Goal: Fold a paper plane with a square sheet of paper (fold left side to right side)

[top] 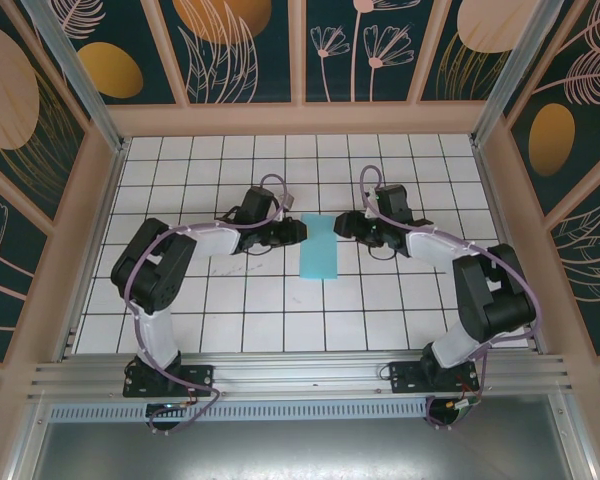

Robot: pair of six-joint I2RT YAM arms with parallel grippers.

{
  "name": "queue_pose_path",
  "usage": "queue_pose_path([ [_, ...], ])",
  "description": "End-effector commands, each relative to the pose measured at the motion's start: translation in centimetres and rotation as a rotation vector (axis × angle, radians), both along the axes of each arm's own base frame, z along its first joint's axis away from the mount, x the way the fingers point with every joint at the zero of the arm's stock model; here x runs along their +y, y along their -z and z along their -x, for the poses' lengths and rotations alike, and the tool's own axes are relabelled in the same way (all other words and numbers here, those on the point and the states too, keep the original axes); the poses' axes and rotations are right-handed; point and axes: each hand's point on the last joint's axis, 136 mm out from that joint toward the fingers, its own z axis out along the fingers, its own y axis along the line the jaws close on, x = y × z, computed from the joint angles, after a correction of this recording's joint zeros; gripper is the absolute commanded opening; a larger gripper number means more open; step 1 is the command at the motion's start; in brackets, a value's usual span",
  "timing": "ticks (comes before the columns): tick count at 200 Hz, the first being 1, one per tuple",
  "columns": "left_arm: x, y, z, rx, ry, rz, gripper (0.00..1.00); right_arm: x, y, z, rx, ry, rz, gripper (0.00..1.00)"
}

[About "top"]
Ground grey metal sheet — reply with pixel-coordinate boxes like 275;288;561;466
9;394;599;480

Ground aluminium frame post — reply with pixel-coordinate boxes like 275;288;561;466
469;0;564;147
22;0;131;154

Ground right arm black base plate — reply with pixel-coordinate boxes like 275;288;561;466
388;359;481;397

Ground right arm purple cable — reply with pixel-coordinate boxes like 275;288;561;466
358;165;540;430

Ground slotted grey cable duct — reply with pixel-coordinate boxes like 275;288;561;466
47;398;431;424

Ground small green circuit board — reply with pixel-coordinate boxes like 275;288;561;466
447;395;483;416

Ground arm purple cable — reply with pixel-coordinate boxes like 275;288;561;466
122;173;287;437
358;165;540;430

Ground light blue paper sheet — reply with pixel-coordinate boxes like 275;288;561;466
297;212;341;282

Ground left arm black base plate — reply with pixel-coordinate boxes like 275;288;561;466
123;363;216;399

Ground aluminium side rail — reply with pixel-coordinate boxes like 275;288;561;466
472;142;549;354
59;139;131;362

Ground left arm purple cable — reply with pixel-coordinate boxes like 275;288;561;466
122;173;287;437

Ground aluminium mounting rail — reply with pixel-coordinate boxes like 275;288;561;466
27;349;577;402

